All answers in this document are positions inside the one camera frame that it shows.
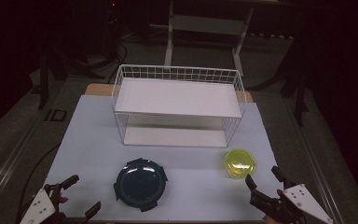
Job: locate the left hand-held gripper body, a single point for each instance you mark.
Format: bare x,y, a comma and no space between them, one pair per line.
38,208

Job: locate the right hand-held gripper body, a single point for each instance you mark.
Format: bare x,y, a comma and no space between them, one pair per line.
304,202

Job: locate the yellow-green lidded plastic container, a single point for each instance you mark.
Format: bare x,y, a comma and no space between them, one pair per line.
240,163

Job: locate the person's left hand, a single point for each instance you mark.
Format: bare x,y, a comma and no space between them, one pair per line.
63,198

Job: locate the person's right hand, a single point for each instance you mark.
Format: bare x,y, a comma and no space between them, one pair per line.
271,221

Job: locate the black floor socket box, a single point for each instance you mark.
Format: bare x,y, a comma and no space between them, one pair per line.
56,115

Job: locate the dark tripod stand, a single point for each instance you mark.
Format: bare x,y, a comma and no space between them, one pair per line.
298,90

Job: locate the white metal stand frame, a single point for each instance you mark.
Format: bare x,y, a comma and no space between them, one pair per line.
169,40

